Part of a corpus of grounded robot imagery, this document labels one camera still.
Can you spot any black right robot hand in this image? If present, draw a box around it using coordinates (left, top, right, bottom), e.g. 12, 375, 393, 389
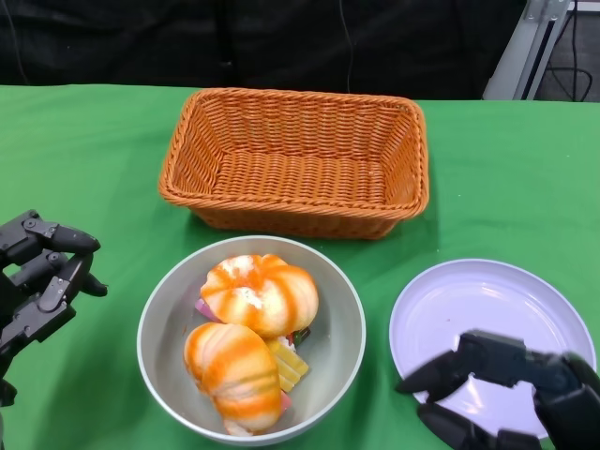
395, 329, 600, 450

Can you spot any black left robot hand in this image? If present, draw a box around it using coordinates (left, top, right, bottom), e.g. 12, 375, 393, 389
0, 209, 109, 409

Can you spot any oval orange striped bread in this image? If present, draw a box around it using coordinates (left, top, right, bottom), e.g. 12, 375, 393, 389
183, 322, 285, 436

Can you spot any ring-shaped orange striped bread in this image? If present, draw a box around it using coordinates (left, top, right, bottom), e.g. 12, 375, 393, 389
200, 254, 320, 339

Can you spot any grey-green bowl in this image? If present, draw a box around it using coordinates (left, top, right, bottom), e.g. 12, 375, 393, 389
136, 235, 367, 442

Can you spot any pale lavender plate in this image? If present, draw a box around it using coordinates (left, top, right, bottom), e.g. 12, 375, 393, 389
388, 259, 587, 440

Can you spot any yellow layered cake slice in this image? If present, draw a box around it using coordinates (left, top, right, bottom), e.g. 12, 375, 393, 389
266, 337, 310, 393

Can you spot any orange wicker basket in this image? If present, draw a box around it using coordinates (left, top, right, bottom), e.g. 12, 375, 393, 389
157, 87, 430, 241

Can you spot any green tablecloth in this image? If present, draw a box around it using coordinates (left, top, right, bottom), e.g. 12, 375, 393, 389
0, 82, 600, 450

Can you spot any black backdrop cloth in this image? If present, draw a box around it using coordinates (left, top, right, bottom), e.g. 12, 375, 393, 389
0, 0, 519, 100

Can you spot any black stand pole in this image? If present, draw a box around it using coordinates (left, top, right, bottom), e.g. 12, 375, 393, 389
218, 0, 236, 88

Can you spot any grey aluminium frame post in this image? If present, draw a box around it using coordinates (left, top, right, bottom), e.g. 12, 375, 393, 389
482, 0, 576, 100

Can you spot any black floor cable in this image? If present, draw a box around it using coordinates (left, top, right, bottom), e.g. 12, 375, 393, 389
546, 8, 600, 102

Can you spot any black hanging cable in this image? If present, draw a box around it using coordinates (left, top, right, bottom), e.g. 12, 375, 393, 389
337, 0, 356, 91

